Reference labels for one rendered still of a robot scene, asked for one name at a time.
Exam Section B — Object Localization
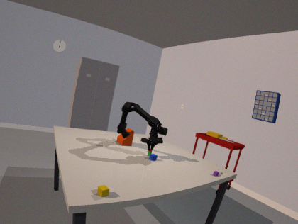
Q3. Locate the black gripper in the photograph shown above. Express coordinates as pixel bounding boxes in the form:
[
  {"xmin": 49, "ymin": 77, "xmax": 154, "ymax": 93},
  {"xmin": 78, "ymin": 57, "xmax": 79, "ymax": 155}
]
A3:
[{"xmin": 141, "ymin": 132, "xmax": 158, "ymax": 151}]

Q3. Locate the blue block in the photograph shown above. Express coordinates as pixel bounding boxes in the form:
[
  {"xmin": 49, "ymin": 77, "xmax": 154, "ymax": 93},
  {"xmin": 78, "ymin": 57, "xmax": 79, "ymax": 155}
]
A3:
[{"xmin": 149, "ymin": 154, "xmax": 158, "ymax": 161}]

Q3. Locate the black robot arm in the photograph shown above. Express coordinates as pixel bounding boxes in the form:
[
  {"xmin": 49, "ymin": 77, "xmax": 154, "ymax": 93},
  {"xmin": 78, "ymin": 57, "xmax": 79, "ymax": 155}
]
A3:
[{"xmin": 117, "ymin": 102, "xmax": 168, "ymax": 144}]

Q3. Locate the yellow cube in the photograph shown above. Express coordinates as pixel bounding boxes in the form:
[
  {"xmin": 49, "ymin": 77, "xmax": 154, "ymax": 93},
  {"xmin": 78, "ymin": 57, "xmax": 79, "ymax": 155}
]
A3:
[{"xmin": 97, "ymin": 185, "xmax": 109, "ymax": 197}]

